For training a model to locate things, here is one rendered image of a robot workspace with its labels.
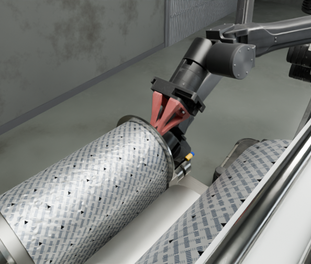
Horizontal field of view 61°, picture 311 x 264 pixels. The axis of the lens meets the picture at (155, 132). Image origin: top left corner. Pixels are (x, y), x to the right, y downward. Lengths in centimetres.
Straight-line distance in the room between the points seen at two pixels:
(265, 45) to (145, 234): 42
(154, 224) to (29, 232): 17
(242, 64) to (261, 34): 12
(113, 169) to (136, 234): 10
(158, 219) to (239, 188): 20
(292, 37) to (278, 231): 48
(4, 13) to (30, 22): 24
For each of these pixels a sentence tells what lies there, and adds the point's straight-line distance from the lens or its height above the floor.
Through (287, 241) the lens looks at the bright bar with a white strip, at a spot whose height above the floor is 144.
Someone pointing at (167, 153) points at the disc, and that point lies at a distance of 44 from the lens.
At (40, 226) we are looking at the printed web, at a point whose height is 130.
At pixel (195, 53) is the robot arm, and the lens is 52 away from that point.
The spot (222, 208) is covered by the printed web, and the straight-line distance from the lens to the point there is 23.
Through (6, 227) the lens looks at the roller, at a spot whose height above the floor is 130.
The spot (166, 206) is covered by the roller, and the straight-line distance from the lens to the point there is 43.
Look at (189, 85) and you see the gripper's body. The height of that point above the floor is 135.
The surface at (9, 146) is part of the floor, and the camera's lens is 273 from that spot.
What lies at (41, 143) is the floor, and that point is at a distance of 264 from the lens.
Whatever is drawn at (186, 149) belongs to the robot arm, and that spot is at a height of 111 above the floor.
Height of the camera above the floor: 158
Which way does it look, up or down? 38 degrees down
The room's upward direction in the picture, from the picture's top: straight up
